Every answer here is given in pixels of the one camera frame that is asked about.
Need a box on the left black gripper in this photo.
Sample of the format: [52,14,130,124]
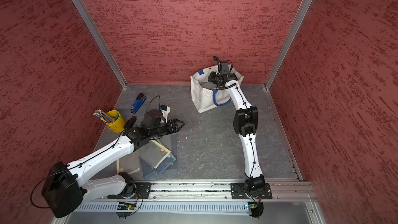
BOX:
[149,118,185,138]

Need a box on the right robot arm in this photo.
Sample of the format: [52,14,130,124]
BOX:
[208,56,266,199]

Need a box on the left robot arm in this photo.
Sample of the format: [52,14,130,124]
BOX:
[41,105,185,218]

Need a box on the white canvas tote bag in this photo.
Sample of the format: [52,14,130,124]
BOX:
[190,61,251,113]

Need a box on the beige trim mesh pouch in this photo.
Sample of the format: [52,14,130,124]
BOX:
[137,140,171,168]

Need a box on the dark blue mesh pouch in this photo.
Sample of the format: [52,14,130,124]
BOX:
[140,153,178,179]

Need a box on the yellow pencil cup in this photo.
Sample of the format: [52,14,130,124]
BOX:
[106,110,126,133]

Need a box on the beige pouch far left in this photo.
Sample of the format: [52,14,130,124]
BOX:
[116,153,141,174]

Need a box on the blue stapler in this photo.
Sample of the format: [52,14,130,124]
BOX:
[130,93,147,114]

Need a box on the coloured pencils bundle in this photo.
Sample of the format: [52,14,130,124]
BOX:
[92,110,115,124]

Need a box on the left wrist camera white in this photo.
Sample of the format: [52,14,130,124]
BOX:
[159,105,171,123]

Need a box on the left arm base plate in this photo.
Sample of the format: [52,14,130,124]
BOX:
[107,183,152,200]

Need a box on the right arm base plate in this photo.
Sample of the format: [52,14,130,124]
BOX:
[230,183,273,200]

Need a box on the aluminium front rail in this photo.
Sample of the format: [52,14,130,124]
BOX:
[59,180,325,224]

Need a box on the right aluminium corner post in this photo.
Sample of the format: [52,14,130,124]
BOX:
[265,0,313,90]

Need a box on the aluminium corner post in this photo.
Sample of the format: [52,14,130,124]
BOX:
[265,0,313,90]
[72,0,128,90]

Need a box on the left aluminium corner post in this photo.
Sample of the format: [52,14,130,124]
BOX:
[72,0,128,90]

